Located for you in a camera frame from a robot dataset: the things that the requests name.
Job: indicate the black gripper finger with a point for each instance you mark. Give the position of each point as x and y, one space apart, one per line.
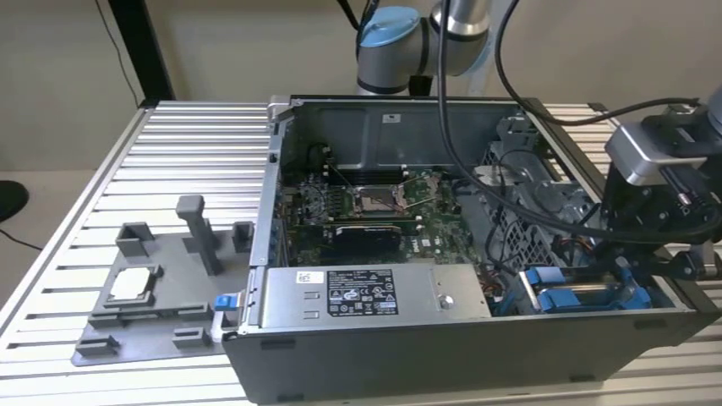
685 264
614 258

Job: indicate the hard disk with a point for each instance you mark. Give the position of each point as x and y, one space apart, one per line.
586 286

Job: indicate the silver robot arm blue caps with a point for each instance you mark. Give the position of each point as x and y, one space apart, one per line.
389 63

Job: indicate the grey metal disk bay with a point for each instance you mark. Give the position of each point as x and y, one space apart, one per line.
665 296

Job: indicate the black RAM slot bank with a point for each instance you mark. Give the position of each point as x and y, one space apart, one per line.
366 172

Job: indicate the grey perforated drive cage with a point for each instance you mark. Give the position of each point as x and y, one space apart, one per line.
525 241

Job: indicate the green motherboard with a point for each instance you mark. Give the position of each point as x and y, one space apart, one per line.
440 237

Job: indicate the silver power supply unit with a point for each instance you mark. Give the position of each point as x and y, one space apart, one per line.
412 296

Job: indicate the CPU socket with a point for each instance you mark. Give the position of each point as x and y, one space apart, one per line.
375 201

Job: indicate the black graphics card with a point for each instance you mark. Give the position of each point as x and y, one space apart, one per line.
361 245

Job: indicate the black open PC case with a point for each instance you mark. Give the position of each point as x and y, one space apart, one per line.
395 363

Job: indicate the white sticker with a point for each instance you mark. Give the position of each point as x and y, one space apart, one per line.
391 118

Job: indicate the blue case latch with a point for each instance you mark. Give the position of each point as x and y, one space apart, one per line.
225 303

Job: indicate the grey parts rack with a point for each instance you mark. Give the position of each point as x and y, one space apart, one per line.
170 334

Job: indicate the silver CPU chip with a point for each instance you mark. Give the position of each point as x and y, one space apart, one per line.
131 285

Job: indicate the black round chair base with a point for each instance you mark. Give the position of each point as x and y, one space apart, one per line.
11 201

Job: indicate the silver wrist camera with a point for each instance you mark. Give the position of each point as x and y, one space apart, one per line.
637 148

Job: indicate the black upright post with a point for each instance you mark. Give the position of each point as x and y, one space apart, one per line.
141 51

